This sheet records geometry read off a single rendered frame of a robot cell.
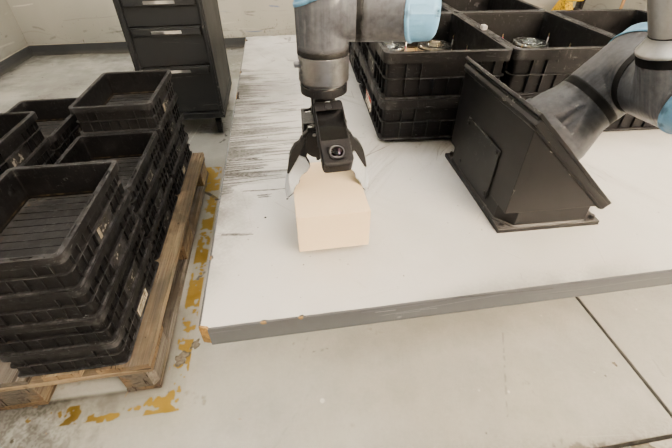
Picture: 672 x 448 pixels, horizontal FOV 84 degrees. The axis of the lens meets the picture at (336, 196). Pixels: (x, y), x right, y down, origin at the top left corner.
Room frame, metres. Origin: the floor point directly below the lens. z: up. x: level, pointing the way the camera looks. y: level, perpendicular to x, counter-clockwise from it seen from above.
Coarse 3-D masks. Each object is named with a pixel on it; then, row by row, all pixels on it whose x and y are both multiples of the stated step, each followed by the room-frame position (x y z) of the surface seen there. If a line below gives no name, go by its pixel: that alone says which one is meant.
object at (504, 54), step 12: (444, 12) 1.26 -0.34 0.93; (468, 24) 1.12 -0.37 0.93; (492, 36) 0.99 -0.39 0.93; (384, 48) 0.88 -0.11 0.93; (504, 48) 0.89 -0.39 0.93; (384, 60) 0.86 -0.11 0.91; (396, 60) 0.85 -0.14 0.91; (408, 60) 0.85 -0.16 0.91; (420, 60) 0.85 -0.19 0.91; (432, 60) 0.85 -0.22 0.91; (444, 60) 0.86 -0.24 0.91; (456, 60) 0.86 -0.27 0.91; (480, 60) 0.86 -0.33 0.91; (492, 60) 0.87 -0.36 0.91; (504, 60) 0.87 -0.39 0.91
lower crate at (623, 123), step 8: (616, 120) 0.91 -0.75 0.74; (624, 120) 0.91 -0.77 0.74; (632, 120) 0.92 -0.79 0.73; (640, 120) 0.92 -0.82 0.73; (608, 128) 0.91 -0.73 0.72; (616, 128) 0.91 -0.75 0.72; (624, 128) 0.91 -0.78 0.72; (632, 128) 0.91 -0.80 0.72; (640, 128) 0.91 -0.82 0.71; (648, 128) 0.91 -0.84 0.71; (656, 128) 0.93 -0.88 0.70
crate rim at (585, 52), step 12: (468, 12) 1.26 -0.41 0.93; (480, 12) 1.26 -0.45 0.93; (492, 12) 1.26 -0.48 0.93; (504, 12) 1.27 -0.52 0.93; (516, 12) 1.27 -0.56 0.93; (528, 12) 1.27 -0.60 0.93; (540, 12) 1.28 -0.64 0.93; (552, 12) 1.26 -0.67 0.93; (576, 24) 1.12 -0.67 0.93; (612, 36) 0.99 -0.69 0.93; (516, 48) 0.88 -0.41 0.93; (528, 48) 0.88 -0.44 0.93; (540, 48) 0.89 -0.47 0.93; (552, 48) 0.88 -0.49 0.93; (564, 48) 0.88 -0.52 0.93; (576, 48) 0.88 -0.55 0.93; (588, 48) 0.89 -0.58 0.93; (600, 48) 0.89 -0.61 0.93
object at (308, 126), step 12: (300, 84) 0.55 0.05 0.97; (312, 96) 0.52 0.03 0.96; (324, 96) 0.52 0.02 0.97; (336, 96) 0.53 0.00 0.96; (312, 108) 0.58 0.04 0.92; (312, 120) 0.55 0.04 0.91; (312, 132) 0.52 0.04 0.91; (348, 132) 0.53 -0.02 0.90; (312, 144) 0.52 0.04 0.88; (312, 156) 0.52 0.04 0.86
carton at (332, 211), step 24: (312, 168) 0.59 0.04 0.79; (312, 192) 0.51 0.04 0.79; (336, 192) 0.51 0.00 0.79; (360, 192) 0.51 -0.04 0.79; (312, 216) 0.45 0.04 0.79; (336, 216) 0.46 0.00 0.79; (360, 216) 0.46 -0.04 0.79; (312, 240) 0.45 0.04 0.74; (336, 240) 0.46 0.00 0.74; (360, 240) 0.46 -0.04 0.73
